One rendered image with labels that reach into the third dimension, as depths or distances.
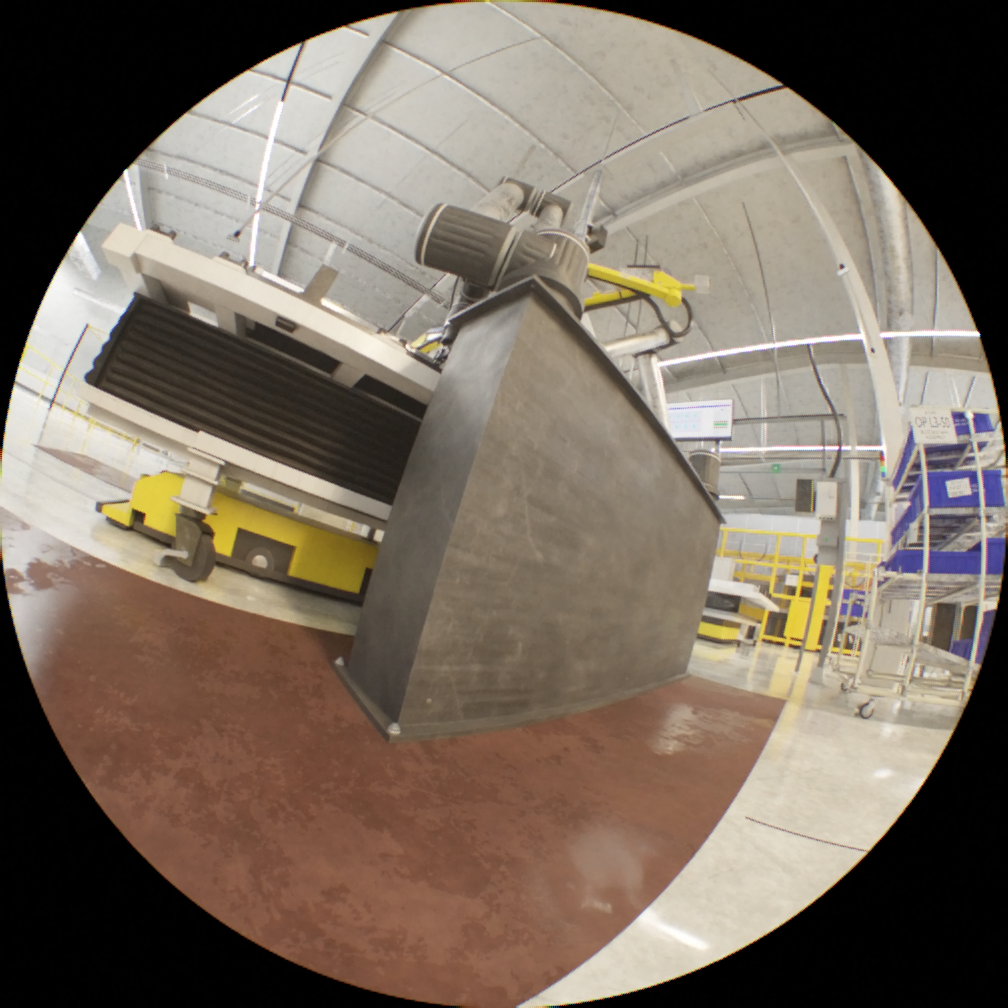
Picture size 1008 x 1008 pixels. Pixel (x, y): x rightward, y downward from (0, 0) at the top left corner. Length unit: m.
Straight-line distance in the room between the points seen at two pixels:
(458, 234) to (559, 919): 1.24
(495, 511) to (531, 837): 0.52
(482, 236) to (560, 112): 9.44
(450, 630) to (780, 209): 11.58
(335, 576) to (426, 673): 0.90
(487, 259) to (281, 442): 0.85
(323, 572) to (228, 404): 0.71
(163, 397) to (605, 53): 9.82
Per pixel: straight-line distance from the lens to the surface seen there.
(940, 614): 4.71
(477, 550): 0.62
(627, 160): 3.18
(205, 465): 1.16
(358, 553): 1.48
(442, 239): 1.02
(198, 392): 1.32
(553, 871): 0.50
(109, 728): 0.54
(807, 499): 3.39
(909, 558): 2.31
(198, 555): 1.17
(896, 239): 9.42
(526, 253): 1.00
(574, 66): 10.10
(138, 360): 1.42
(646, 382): 2.34
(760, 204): 11.44
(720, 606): 5.75
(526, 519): 0.70
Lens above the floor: 0.34
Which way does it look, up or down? 10 degrees up
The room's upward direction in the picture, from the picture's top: 16 degrees clockwise
